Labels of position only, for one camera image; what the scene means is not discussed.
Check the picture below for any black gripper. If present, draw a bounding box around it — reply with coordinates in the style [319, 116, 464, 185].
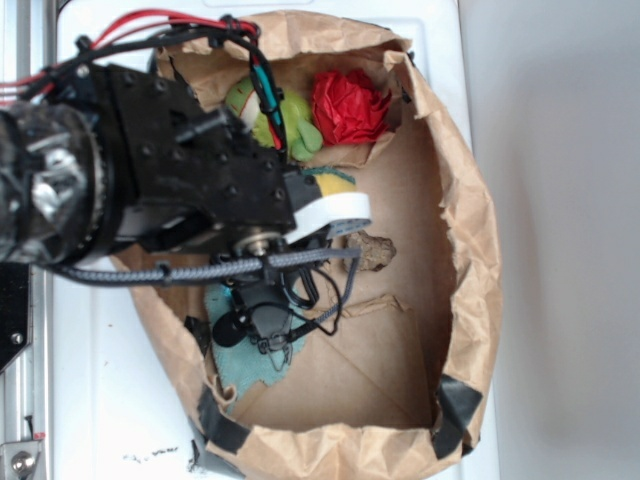
[107, 66, 372, 250]

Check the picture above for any light blue microfiber cloth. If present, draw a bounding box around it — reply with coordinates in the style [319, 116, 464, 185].
[204, 284, 306, 413]

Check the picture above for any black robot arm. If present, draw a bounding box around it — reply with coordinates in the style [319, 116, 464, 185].
[1, 65, 371, 265]

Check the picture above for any yellow sponge with green scourer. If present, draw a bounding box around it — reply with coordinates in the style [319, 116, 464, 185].
[303, 166, 357, 197]

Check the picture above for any grey brown rock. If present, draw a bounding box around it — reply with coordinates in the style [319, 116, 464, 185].
[345, 230, 397, 272]

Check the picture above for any green plush frog toy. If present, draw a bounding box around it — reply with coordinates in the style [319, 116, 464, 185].
[225, 77, 323, 162]

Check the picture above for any red crumpled paper ball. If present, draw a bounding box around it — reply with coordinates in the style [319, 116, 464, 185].
[311, 69, 391, 146]

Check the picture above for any brown paper bag tray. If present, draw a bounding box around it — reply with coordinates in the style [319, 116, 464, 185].
[131, 10, 502, 479]

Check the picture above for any grey braided cable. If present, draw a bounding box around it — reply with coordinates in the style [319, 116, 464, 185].
[47, 245, 362, 326]

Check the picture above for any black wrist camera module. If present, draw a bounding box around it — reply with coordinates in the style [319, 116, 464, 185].
[212, 284, 304, 354]

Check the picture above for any black metal bracket plate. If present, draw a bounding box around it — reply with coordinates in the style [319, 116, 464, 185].
[0, 263, 32, 373]

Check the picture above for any red and black wire bundle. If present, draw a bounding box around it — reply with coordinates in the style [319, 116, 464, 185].
[0, 10, 294, 161]

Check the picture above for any aluminium frame rail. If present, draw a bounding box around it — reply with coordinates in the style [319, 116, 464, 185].
[1, 1, 57, 479]

